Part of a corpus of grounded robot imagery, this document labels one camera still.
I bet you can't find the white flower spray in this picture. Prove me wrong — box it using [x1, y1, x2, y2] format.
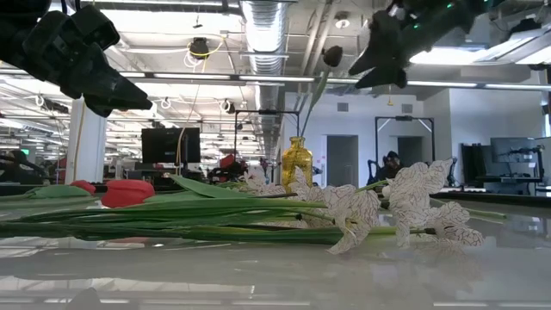
[381, 158, 509, 250]
[8, 165, 382, 255]

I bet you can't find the red artificial tulip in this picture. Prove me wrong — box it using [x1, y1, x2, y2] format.
[0, 179, 102, 212]
[101, 174, 302, 216]

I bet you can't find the black monitor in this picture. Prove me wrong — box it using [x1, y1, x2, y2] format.
[140, 127, 201, 164]

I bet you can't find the black metal rig frame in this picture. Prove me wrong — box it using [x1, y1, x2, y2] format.
[233, 109, 301, 186]
[374, 115, 436, 186]

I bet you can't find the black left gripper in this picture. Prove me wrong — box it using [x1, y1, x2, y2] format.
[21, 4, 154, 119]

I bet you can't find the white square pillar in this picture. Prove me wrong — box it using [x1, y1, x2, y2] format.
[66, 97, 108, 185]

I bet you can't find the black ceiling camera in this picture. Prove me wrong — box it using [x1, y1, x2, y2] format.
[189, 37, 211, 60]

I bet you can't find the grey monitor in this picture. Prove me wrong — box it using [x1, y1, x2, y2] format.
[490, 136, 539, 164]

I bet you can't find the ceiling light panel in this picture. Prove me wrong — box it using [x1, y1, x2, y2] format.
[408, 25, 551, 66]

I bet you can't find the yellow glass vase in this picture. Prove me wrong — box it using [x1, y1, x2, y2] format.
[282, 136, 314, 193]

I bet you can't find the red chair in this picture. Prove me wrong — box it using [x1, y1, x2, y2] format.
[218, 153, 237, 171]

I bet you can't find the black artificial tulip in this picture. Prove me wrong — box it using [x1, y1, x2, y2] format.
[300, 45, 344, 139]

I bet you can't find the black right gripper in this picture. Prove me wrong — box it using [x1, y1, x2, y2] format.
[348, 9, 410, 90]

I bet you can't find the person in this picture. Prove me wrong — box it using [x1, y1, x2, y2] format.
[378, 150, 404, 182]

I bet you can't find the grey door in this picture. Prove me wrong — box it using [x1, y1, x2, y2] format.
[325, 134, 360, 189]

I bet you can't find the white round ceiling fixture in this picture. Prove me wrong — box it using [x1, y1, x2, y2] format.
[333, 11, 352, 30]

